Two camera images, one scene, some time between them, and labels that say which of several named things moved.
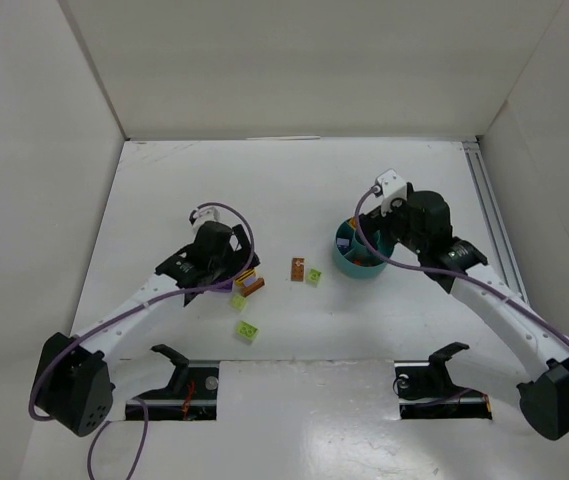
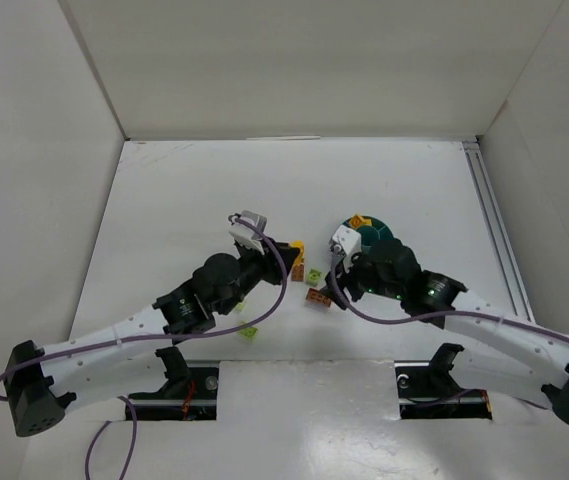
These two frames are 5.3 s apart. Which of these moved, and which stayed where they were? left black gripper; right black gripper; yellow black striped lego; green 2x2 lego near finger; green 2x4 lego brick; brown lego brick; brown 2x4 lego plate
Moved: left black gripper; right black gripper; brown lego brick; yellow black striped lego
Stayed: brown 2x4 lego plate; green 2x4 lego brick; green 2x2 lego near finger
